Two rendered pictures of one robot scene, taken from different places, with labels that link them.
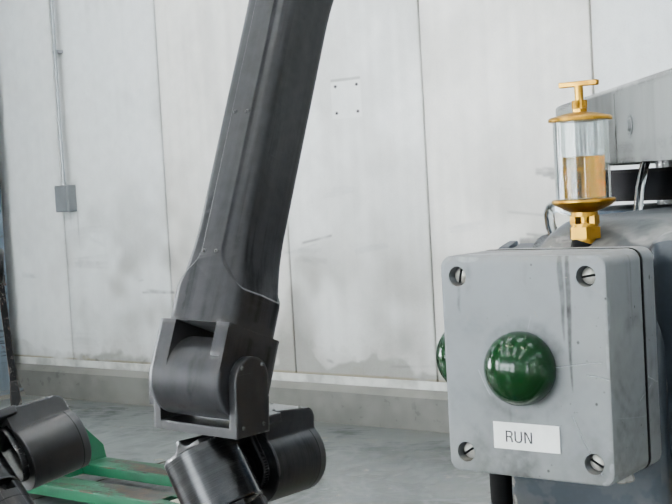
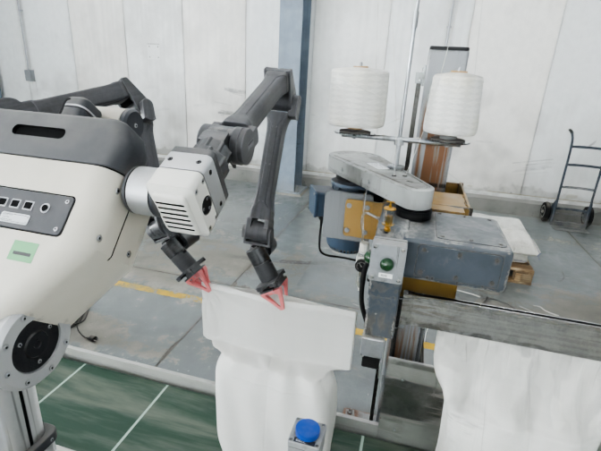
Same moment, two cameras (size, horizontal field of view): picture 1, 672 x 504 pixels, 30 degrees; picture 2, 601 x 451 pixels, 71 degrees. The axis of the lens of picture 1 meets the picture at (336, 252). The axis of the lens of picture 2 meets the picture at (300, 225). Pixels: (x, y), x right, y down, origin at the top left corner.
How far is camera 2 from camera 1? 0.56 m
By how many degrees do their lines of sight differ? 28
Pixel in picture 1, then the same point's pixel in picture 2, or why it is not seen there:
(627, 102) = (368, 176)
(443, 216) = (190, 100)
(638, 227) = (396, 228)
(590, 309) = (402, 256)
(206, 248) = (259, 199)
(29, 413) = not seen: hidden behind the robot
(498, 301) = (384, 251)
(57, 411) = not seen: hidden behind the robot
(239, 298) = (270, 214)
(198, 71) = (89, 30)
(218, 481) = (262, 256)
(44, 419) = not seen: hidden behind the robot
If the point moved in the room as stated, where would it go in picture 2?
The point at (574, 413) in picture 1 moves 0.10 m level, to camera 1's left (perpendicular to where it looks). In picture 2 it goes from (395, 272) to (356, 278)
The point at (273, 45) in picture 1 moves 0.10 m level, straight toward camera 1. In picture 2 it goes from (276, 146) to (290, 152)
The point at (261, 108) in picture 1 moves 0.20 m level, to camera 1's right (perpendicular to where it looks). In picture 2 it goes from (274, 163) to (336, 161)
